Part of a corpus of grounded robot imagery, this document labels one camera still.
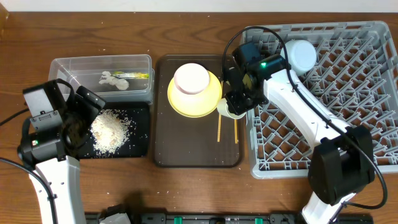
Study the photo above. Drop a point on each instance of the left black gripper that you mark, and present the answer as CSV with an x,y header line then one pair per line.
x,y
90,101

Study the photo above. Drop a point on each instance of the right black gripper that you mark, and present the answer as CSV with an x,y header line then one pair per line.
x,y
237,108

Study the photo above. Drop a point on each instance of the cooked rice pile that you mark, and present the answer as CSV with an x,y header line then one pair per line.
x,y
110,131

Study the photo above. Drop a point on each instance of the small white green cup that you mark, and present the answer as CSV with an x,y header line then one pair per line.
x,y
222,108

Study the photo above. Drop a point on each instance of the light blue bowl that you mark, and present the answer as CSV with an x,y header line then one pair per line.
x,y
302,56

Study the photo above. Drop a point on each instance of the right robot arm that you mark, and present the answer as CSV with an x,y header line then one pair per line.
x,y
342,158

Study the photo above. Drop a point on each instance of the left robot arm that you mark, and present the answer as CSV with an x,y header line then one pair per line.
x,y
51,141

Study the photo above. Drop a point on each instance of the clear plastic waste bin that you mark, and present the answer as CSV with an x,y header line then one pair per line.
x,y
87,71

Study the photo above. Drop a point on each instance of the grey dishwasher rack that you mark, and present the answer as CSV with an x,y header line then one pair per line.
x,y
355,77

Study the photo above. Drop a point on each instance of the crumpled white tissue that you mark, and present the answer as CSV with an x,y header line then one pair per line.
x,y
119,83

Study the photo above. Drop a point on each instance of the right wooden chopstick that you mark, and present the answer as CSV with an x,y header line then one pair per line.
x,y
236,139

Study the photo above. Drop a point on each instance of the wooden chopstick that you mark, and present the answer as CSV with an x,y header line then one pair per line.
x,y
219,128
236,139

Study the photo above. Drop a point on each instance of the left wooden chopstick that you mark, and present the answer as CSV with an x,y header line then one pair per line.
x,y
219,128

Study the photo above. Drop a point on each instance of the green yellow wrapper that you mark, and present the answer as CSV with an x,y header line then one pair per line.
x,y
130,75

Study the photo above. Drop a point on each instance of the pink bowl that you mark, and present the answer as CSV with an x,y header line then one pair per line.
x,y
191,78

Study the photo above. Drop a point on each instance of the yellow plate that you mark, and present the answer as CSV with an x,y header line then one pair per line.
x,y
198,105

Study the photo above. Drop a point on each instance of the dark brown serving tray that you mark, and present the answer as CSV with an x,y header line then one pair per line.
x,y
182,142

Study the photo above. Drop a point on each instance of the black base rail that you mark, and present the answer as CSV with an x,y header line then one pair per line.
x,y
162,217

